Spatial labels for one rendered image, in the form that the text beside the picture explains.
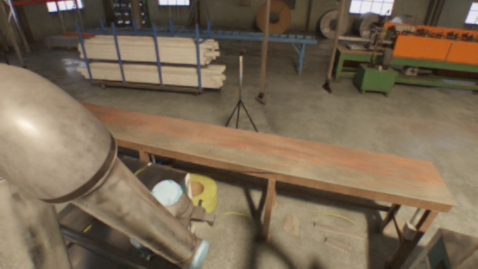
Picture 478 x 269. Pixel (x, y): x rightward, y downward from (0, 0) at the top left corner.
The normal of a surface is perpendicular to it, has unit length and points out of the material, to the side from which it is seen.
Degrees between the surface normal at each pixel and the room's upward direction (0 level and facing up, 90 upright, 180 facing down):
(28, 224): 89
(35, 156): 73
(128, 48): 90
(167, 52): 90
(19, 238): 86
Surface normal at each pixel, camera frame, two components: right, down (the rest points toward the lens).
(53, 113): 0.70, -0.48
